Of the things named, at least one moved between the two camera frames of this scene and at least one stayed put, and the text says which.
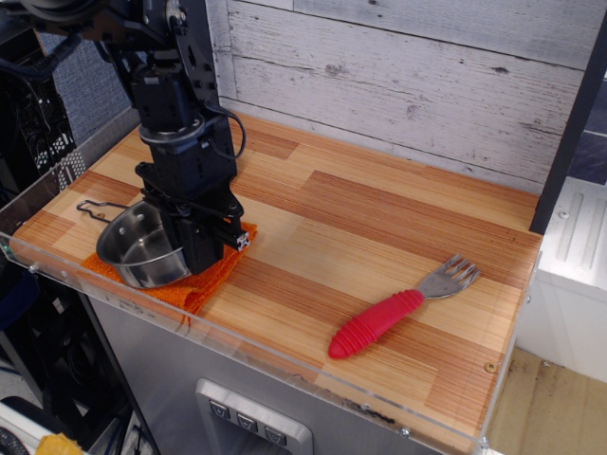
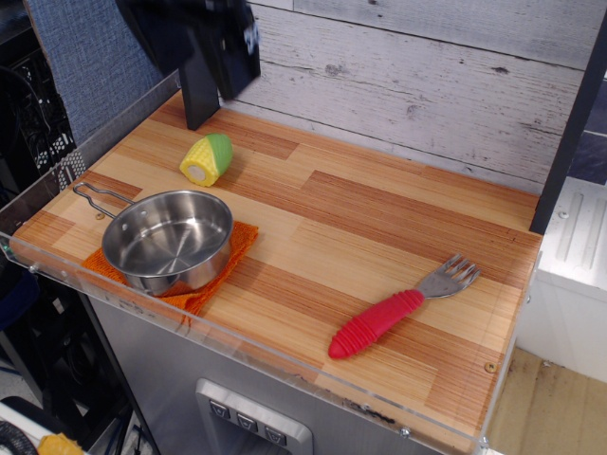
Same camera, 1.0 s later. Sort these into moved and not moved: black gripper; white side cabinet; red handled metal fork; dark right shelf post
Moved: black gripper
Not moved: dark right shelf post; red handled metal fork; white side cabinet
